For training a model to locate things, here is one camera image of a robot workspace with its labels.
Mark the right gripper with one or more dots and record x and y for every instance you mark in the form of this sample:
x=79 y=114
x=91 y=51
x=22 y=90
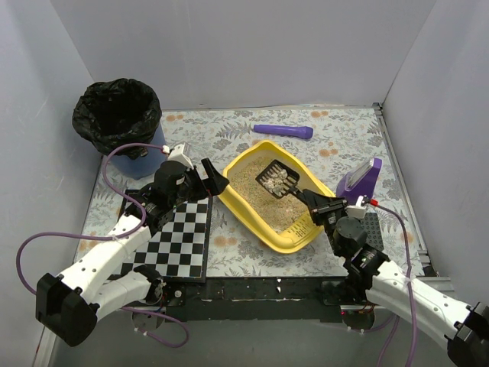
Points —
x=325 y=209

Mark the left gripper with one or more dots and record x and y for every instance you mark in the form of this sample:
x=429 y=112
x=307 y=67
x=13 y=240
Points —
x=198 y=183

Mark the yellow litter box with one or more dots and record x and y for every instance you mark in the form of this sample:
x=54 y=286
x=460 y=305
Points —
x=296 y=236

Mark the black litter scoop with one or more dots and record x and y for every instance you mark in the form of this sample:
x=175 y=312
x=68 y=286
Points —
x=280 y=180

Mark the blue trash bin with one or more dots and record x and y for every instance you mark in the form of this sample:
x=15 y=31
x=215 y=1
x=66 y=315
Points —
x=138 y=162

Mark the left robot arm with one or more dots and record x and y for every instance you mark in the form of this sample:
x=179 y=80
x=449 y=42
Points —
x=71 y=303

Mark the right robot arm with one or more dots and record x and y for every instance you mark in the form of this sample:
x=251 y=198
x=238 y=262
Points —
x=460 y=328

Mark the cat litter granules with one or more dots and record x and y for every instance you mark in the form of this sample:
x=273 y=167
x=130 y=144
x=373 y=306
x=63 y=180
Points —
x=278 y=214

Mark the grey lego baseplate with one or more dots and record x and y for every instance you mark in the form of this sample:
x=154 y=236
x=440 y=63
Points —
x=371 y=225

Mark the floral table mat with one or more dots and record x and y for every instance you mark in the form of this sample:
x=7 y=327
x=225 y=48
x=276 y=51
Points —
x=342 y=139

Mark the purple flashlight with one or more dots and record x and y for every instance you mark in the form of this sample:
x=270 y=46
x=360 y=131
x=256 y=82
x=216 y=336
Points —
x=302 y=132

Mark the black white chessboard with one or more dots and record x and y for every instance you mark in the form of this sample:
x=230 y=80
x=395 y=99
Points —
x=179 y=251

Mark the black trash bag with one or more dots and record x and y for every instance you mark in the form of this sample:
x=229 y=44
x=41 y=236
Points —
x=115 y=113

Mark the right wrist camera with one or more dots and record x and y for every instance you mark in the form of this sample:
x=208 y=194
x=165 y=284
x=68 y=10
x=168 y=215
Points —
x=359 y=209

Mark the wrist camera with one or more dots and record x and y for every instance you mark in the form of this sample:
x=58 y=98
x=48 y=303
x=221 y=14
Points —
x=179 y=153
x=359 y=209

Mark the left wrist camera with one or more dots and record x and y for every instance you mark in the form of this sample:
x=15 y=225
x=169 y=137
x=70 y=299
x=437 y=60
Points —
x=179 y=153

